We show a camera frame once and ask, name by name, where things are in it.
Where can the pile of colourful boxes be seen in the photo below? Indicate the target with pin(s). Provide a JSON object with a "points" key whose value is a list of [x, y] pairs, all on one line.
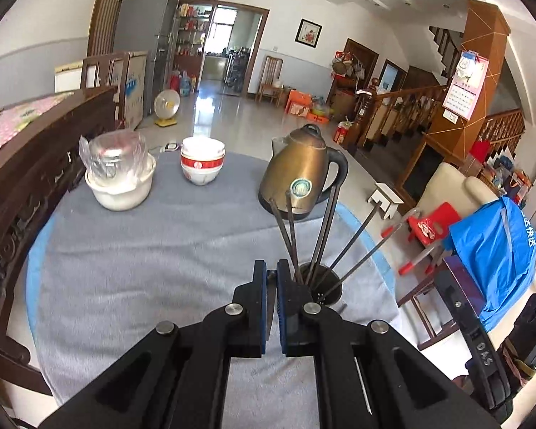
{"points": [[496, 170]]}

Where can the bronze electric kettle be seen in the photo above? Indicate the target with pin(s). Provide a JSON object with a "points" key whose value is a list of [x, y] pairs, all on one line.
{"points": [[295, 165]]}

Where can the round electric heater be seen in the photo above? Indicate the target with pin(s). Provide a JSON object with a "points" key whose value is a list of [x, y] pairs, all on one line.
{"points": [[167, 105]]}

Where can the wooden stair railing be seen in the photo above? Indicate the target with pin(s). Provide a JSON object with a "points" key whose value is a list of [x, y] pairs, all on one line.
{"points": [[365, 111]]}

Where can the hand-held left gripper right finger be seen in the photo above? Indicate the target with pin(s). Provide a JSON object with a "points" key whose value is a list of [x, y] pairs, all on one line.
{"points": [[283, 299]]}

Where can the small white device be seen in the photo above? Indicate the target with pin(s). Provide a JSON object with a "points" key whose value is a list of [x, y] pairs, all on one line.
{"points": [[170, 147]]}

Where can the pile of hanging bags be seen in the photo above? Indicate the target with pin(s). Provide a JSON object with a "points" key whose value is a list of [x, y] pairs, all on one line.
{"points": [[346, 65]]}

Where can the white wall switch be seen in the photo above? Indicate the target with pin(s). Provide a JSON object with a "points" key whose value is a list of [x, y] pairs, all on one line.
{"points": [[450, 115]]}

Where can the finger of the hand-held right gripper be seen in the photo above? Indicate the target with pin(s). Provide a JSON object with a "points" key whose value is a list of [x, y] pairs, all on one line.
{"points": [[455, 295]]}

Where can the white ceramic bowl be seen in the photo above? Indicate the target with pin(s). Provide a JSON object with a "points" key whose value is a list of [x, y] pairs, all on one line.
{"points": [[120, 196]]}

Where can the framed wall picture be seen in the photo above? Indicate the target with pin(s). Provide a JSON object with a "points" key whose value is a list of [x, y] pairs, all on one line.
{"points": [[308, 33]]}

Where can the white printed carton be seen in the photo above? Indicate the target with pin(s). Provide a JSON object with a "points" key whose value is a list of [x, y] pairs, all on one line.
{"points": [[136, 94]]}

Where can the grey metal chopstick holder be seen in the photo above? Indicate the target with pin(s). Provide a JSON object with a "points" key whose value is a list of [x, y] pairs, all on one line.
{"points": [[332, 295]]}

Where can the brown wooden chair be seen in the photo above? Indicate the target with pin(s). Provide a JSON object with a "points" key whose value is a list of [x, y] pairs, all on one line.
{"points": [[270, 89]]}

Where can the shelf with bottles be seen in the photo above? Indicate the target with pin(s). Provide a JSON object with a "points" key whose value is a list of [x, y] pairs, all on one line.
{"points": [[190, 31]]}

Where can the blue table cover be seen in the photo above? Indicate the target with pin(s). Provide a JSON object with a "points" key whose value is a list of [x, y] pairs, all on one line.
{"points": [[35, 268]]}

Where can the brown wooden door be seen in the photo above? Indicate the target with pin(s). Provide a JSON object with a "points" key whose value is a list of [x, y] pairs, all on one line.
{"points": [[391, 76], [362, 58]]}

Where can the blue garment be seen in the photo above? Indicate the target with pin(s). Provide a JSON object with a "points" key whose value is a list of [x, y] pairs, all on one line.
{"points": [[487, 250]]}

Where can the wooden door frame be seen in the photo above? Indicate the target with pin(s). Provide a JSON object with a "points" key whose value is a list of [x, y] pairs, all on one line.
{"points": [[257, 53]]}

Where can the grey table cloth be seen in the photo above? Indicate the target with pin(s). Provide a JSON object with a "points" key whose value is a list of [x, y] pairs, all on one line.
{"points": [[161, 277]]}

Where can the red package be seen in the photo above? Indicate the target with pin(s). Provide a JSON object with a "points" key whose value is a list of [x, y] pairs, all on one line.
{"points": [[341, 132]]}

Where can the grey refrigerator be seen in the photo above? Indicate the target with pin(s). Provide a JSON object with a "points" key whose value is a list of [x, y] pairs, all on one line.
{"points": [[143, 27]]}

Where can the orange wooden pillar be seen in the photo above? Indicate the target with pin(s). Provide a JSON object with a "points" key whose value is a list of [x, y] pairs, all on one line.
{"points": [[487, 31]]}

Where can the group of dark chopsticks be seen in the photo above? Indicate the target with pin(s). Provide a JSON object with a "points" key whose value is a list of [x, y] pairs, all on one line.
{"points": [[326, 232]]}

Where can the pink wall calendar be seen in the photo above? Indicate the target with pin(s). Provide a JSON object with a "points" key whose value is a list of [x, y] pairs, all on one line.
{"points": [[462, 94]]}

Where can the plastic wrapped glass jar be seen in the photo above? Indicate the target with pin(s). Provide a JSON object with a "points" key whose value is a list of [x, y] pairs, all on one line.
{"points": [[111, 156]]}

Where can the dark wooden chair back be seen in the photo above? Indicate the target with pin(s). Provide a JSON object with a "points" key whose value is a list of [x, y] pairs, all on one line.
{"points": [[105, 56]]}

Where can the blue water jug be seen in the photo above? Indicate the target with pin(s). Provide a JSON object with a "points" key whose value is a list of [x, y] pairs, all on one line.
{"points": [[185, 85]]}

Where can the metal kitchen rack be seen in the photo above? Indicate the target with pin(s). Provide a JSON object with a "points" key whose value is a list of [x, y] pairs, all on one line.
{"points": [[236, 69]]}

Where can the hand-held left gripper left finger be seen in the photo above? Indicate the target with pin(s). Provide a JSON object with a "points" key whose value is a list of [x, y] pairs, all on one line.
{"points": [[263, 299]]}

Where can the carved dark wooden bench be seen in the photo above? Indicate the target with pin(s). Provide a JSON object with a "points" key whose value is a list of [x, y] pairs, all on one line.
{"points": [[27, 196]]}

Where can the orange cardboard box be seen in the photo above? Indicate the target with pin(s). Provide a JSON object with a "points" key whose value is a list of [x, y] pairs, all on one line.
{"points": [[299, 102]]}

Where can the wooden stool with purple top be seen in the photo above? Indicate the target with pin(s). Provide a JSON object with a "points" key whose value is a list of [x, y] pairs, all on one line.
{"points": [[469, 272]]}

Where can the floral seat mat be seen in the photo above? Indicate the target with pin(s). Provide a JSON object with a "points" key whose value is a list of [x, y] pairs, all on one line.
{"points": [[13, 120]]}

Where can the cream sofa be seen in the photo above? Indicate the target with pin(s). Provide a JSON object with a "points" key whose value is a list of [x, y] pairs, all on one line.
{"points": [[446, 187]]}

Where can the white step stool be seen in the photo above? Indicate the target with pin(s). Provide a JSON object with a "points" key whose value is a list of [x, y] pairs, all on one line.
{"points": [[384, 194]]}

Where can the stack of red white bowls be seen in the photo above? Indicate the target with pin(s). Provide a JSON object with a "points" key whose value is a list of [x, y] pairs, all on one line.
{"points": [[201, 170]]}

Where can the clear water jug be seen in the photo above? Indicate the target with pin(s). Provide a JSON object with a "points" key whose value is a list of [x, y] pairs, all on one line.
{"points": [[320, 107]]}

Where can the red plastic chair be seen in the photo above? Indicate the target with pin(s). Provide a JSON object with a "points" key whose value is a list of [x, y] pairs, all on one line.
{"points": [[442, 214]]}

